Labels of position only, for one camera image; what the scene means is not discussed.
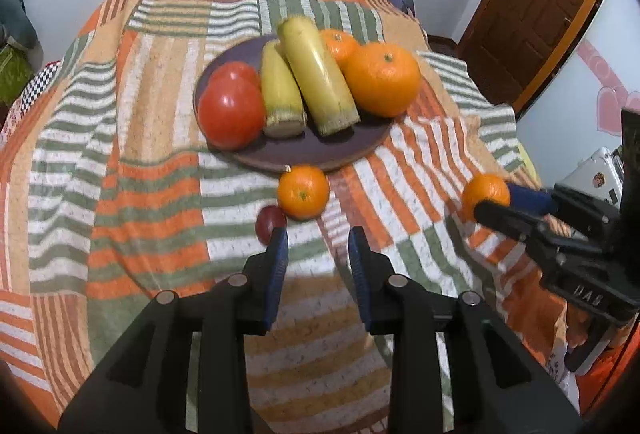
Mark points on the yellow corn cob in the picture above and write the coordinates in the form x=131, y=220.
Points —
x=280, y=93
x=315, y=73

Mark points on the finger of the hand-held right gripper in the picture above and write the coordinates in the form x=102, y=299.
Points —
x=530, y=201
x=510, y=220

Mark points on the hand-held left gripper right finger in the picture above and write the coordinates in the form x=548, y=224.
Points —
x=360, y=274

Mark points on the blue backpack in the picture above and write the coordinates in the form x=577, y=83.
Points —
x=402, y=4

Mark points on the white suitcase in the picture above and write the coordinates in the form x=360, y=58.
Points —
x=595, y=174

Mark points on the pink patterned wall border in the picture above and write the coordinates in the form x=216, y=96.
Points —
x=605, y=83

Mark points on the purple plate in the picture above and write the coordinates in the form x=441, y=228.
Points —
x=350, y=143

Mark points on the checkered quilt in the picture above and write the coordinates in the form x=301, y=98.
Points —
x=40, y=81

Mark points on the red tomato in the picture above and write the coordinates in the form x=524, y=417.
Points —
x=232, y=113
x=232, y=72

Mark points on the small tangerine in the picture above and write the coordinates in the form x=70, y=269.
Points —
x=302, y=191
x=340, y=46

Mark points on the large orange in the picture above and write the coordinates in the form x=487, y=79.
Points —
x=482, y=189
x=382, y=78

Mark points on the dark red plum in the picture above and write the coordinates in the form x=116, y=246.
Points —
x=267, y=221

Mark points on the striped patchwork blanket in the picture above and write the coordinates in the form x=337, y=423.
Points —
x=150, y=194

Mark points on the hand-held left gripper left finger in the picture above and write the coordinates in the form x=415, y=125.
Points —
x=277, y=274

